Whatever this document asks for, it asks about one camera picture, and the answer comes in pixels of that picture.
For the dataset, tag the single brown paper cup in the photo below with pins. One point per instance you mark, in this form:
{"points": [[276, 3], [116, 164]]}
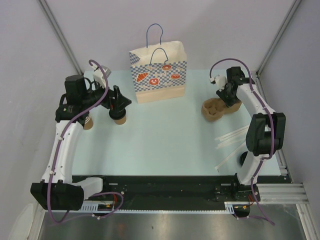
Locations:
{"points": [[120, 121]]}

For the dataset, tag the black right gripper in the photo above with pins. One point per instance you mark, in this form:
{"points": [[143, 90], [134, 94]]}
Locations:
{"points": [[229, 103]]}

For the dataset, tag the aluminium frame post right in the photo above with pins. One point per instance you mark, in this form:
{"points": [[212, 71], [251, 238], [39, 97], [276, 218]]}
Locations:
{"points": [[278, 36]]}

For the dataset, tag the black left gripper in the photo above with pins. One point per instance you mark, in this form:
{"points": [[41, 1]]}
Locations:
{"points": [[120, 101]]}

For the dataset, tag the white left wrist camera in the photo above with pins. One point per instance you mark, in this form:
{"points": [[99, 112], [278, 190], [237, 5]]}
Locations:
{"points": [[99, 76]]}

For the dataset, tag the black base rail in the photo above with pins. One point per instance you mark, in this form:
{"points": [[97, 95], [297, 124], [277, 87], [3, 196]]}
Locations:
{"points": [[175, 193]]}

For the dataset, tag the aluminium frame post left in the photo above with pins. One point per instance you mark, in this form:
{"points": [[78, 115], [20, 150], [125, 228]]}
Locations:
{"points": [[49, 15]]}

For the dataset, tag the aluminium frame rail right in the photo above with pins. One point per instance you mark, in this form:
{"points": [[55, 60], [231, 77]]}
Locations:
{"points": [[307, 204]]}

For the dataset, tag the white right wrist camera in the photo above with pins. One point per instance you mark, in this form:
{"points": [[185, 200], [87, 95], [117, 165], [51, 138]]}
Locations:
{"points": [[220, 81]]}

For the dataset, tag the white wrapped straw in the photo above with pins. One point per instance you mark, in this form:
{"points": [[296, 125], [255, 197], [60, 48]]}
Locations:
{"points": [[244, 128], [232, 136], [227, 143], [228, 157]]}

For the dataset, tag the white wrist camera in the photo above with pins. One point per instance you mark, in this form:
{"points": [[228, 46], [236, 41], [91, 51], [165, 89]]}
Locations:
{"points": [[220, 81], [99, 76]]}

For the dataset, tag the aluminium frame post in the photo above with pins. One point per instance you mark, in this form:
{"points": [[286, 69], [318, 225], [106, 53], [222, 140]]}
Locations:
{"points": [[49, 15], [278, 36]]}

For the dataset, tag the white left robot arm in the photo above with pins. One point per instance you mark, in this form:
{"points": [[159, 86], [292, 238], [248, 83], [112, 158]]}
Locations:
{"points": [[56, 190]]}

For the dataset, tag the white wrapped straw front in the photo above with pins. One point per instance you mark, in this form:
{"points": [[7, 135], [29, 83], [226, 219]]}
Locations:
{"points": [[228, 157]]}

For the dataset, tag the stack of black cup lids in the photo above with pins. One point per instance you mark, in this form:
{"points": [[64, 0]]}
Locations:
{"points": [[242, 158]]}

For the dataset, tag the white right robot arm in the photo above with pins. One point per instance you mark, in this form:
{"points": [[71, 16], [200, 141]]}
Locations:
{"points": [[265, 134]]}

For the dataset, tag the blue checkered paper bag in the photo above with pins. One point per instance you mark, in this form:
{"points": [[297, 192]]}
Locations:
{"points": [[158, 70]]}

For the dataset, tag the white wrapped straw back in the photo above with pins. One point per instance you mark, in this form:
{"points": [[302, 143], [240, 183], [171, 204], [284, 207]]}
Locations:
{"points": [[244, 128]]}

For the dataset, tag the stack of brown paper cups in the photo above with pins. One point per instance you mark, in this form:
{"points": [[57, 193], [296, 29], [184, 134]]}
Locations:
{"points": [[88, 122]]}

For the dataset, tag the single black cup lid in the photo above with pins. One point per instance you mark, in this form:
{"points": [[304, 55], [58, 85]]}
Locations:
{"points": [[117, 115]]}

